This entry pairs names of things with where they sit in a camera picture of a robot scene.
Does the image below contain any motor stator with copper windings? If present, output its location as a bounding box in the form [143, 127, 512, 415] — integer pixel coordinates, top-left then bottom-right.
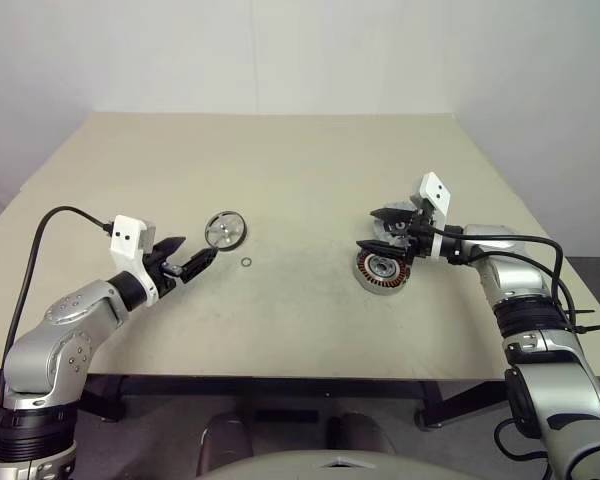
[354, 248, 412, 297]

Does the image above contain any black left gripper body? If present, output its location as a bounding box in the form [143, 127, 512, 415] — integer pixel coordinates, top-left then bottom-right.
[143, 247, 187, 300]

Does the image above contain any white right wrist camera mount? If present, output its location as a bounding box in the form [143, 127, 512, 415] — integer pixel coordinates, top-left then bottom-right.
[410, 171, 453, 259]

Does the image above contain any dark rounded shape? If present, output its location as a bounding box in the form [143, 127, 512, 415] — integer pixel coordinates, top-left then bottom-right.
[195, 412, 256, 476]
[326, 410, 397, 455]

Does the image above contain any round silver metal disc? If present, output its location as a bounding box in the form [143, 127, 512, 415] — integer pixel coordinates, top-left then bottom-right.
[204, 211, 248, 252]

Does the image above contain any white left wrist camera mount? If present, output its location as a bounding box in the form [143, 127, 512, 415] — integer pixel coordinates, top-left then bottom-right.
[108, 215, 159, 307]

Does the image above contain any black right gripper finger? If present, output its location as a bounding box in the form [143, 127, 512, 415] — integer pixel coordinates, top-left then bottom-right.
[355, 239, 415, 260]
[369, 205, 413, 225]

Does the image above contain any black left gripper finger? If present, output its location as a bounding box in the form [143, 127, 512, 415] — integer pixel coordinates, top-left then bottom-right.
[178, 247, 221, 285]
[152, 235, 188, 258]

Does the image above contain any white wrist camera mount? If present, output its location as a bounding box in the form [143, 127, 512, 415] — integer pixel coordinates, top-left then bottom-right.
[108, 215, 159, 307]
[410, 171, 453, 259]

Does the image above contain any grey robot torso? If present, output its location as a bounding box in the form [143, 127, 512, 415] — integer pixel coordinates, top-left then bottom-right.
[194, 446, 407, 480]

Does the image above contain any black metal table frame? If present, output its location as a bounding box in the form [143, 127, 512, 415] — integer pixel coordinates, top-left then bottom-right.
[74, 374, 509, 432]

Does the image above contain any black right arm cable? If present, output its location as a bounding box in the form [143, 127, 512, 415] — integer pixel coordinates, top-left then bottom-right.
[419, 224, 587, 332]

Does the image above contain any silver motor rotor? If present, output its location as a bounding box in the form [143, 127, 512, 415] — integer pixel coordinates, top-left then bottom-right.
[372, 198, 417, 247]

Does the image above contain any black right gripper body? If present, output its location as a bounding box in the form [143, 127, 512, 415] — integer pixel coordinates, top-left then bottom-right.
[402, 201, 440, 262]

